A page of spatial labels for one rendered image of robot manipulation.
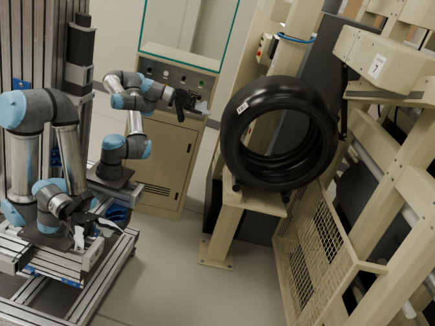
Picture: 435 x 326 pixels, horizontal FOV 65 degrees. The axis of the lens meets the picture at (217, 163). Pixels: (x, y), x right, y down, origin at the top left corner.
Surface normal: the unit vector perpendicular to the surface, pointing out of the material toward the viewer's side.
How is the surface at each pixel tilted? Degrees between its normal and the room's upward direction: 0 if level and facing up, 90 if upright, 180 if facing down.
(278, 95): 47
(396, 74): 90
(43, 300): 0
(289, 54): 90
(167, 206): 90
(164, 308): 0
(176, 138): 90
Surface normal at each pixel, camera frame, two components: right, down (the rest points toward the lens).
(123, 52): -0.18, 0.44
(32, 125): 0.72, 0.50
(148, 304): 0.26, -0.84
